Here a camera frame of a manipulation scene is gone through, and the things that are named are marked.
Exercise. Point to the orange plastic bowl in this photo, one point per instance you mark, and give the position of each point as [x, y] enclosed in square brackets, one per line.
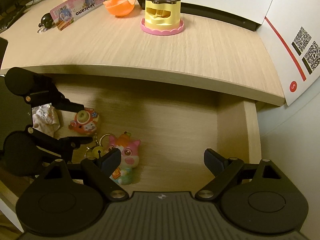
[119, 7]

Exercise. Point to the yellow pudding cake toy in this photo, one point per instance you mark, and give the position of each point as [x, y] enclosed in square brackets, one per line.
[162, 17]

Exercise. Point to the yellow bell keychain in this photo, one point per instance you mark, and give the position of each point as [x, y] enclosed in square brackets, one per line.
[98, 150]

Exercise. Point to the black round keychain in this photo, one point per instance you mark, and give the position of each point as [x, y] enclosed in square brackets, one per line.
[46, 23]

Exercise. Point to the red round cartoon keychain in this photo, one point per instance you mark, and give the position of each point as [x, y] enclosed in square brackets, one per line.
[85, 122]

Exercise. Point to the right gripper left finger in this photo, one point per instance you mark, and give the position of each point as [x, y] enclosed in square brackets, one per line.
[98, 172]

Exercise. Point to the large white cardboard box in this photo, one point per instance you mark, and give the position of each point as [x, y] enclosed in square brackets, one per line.
[289, 30]

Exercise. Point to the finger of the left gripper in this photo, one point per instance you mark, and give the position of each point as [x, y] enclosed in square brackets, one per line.
[37, 90]
[24, 153]

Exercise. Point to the pink Volcano card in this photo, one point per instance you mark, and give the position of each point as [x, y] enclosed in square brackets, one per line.
[71, 10]

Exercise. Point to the pink fox squishy toy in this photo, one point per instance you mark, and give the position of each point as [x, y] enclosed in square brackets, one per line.
[129, 148]

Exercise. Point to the pink white cloth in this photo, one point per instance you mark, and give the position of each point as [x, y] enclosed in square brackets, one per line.
[45, 119]

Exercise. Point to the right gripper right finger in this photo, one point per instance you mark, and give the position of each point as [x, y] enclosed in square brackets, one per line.
[224, 171]

